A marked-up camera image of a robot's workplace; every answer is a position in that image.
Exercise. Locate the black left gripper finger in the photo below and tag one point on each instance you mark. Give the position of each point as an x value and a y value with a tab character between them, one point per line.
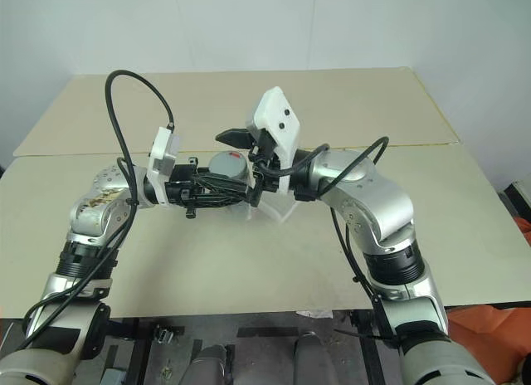
220	199
224	183

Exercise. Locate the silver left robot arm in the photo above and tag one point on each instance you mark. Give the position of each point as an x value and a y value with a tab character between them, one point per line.
95	212

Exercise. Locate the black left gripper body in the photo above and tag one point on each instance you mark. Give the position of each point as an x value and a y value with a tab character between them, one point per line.
182	190

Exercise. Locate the white crumpled paper scrap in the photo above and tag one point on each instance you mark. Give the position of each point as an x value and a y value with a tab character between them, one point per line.
316	313

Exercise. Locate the grey rounded shape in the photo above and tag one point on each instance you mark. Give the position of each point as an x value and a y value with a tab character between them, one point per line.
211	366
313	360

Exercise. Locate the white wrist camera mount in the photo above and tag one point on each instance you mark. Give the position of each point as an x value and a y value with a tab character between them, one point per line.
274	111
160	152

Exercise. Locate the red orange bag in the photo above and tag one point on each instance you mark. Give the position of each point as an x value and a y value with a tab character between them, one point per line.
524	233

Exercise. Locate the black case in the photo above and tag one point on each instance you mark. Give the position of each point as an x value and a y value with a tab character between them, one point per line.
516	198

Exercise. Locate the grey cylindrical can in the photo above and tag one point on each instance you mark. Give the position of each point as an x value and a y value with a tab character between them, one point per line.
226	166

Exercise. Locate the small black connector bracket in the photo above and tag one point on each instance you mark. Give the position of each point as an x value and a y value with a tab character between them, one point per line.
164	334

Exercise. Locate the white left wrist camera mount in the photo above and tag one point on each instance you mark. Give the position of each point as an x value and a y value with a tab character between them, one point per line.
160	152

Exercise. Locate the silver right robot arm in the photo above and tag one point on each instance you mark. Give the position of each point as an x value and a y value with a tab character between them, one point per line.
373	194

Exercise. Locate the orange fabric object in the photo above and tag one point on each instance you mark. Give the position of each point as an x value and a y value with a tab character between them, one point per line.
489	331

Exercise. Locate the clear plastic box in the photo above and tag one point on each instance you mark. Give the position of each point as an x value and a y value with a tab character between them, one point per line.
276	212

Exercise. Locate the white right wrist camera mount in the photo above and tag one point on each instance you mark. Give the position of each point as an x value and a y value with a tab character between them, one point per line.
274	111

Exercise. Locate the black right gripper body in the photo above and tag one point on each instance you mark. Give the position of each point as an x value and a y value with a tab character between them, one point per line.
265	161

